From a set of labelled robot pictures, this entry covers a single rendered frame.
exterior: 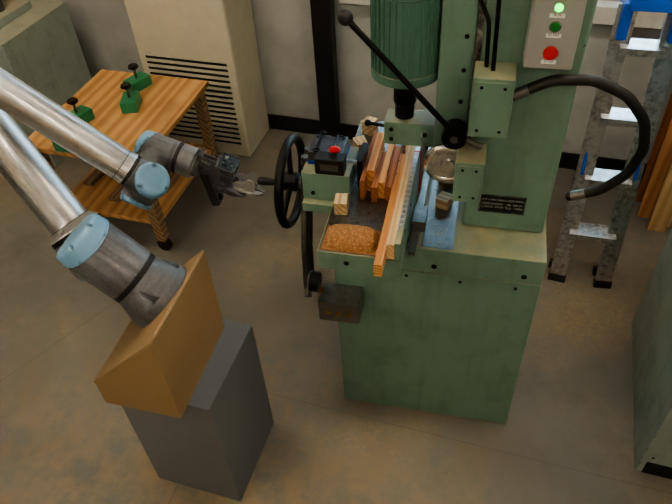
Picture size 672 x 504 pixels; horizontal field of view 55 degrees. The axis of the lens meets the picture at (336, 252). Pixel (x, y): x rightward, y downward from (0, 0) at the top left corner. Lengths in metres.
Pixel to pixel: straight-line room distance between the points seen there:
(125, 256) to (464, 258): 0.87
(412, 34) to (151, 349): 0.94
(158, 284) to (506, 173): 0.92
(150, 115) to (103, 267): 1.43
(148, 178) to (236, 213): 1.47
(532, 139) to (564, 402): 1.14
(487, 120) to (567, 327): 1.35
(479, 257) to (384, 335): 0.47
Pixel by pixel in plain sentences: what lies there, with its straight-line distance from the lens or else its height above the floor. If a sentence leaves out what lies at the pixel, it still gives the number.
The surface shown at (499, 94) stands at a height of 1.27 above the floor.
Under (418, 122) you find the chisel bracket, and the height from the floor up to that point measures 1.07.
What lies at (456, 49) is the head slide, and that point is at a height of 1.30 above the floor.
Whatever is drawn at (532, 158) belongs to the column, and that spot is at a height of 1.05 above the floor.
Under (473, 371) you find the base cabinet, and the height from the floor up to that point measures 0.28.
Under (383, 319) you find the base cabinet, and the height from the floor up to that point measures 0.48.
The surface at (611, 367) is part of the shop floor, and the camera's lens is 2.62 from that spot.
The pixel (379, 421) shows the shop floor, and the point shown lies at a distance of 2.35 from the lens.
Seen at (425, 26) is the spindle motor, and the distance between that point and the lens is 1.56.
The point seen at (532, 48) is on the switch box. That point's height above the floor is 1.37.
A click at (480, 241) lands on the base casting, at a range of 1.78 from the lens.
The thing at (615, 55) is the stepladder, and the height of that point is 0.95.
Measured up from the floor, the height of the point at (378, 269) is 0.93.
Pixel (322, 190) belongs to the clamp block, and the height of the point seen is 0.90.
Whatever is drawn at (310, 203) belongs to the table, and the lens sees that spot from 1.79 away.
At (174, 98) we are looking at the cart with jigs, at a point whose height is 0.53.
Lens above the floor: 2.02
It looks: 44 degrees down
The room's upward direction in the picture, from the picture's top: 4 degrees counter-clockwise
